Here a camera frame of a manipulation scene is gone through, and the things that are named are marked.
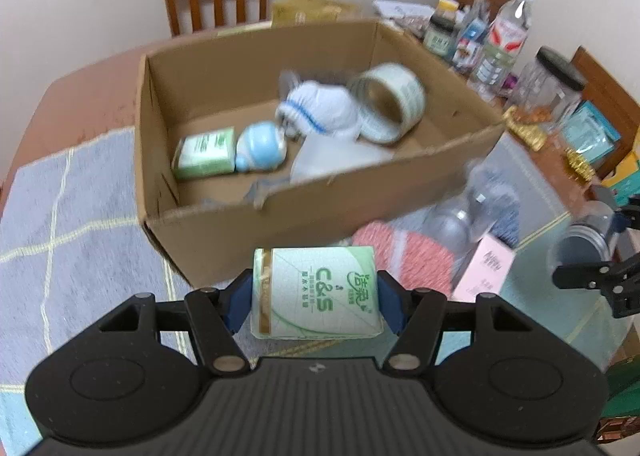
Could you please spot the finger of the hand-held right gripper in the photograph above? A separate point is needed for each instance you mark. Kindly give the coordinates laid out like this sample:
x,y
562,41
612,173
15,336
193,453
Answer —
x,y
627,218
580,272

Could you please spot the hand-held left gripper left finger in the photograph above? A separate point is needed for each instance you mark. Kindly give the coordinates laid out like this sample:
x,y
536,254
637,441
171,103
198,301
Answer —
x,y
237,302

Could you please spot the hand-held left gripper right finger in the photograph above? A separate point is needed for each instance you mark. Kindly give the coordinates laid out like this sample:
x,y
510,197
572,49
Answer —
x,y
392,302

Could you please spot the green tissue pack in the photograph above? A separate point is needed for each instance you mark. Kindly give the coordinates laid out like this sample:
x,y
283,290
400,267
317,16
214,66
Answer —
x,y
315,291
205,153

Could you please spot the brown cardboard box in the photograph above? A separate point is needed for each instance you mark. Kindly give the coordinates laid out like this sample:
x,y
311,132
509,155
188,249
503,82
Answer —
x,y
350,201

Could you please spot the translucent plastic box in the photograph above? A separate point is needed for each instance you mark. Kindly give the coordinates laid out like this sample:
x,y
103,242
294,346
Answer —
x,y
330,156

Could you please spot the clear packing tape roll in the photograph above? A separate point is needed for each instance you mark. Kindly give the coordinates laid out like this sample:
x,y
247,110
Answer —
x,y
395,91

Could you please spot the yellow green paper packets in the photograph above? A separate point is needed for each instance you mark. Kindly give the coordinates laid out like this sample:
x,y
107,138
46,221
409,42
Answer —
x,y
622,176

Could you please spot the pink knitted cloth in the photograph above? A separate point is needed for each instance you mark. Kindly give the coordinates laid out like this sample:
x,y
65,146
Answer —
x,y
400,256

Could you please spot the gold metal clip bundle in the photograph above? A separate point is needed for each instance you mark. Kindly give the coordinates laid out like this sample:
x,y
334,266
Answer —
x,y
580,165

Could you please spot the blue knitted cloth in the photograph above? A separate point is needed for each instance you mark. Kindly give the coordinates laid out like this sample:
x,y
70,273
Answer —
x,y
507,223

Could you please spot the light blue packet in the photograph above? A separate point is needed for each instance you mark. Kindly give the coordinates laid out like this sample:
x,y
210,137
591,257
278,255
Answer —
x,y
590,133

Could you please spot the pink beige carton box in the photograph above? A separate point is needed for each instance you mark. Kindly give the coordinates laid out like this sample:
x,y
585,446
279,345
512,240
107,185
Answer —
x,y
482,268

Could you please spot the clear pack of black clips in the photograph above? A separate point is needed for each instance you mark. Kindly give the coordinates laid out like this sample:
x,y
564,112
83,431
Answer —
x,y
460,221

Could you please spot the gold foil packet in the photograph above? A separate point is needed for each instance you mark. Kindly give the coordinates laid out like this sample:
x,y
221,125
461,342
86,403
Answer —
x,y
525,130

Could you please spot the clear jar with black lid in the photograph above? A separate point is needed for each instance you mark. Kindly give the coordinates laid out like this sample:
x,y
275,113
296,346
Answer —
x,y
550,86

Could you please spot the blue white ball toy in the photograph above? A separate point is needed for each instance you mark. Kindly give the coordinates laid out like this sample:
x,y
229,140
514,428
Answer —
x,y
260,146

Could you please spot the blue grey checked table mat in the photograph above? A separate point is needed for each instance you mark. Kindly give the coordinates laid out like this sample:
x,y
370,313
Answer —
x,y
75,216

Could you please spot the plastic water bottle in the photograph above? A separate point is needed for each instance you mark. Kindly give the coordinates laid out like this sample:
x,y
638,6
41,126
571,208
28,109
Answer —
x,y
502,41

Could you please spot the small blue box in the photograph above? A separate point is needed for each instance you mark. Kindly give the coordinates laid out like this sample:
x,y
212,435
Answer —
x,y
470,41

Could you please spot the small glass jar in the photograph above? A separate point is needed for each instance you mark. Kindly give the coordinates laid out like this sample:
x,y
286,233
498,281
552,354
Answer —
x,y
442,28

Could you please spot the white paper bag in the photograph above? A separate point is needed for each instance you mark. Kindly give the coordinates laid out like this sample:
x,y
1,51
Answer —
x,y
400,12

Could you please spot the olive paper bag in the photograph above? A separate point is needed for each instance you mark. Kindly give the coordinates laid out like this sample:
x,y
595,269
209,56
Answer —
x,y
310,11

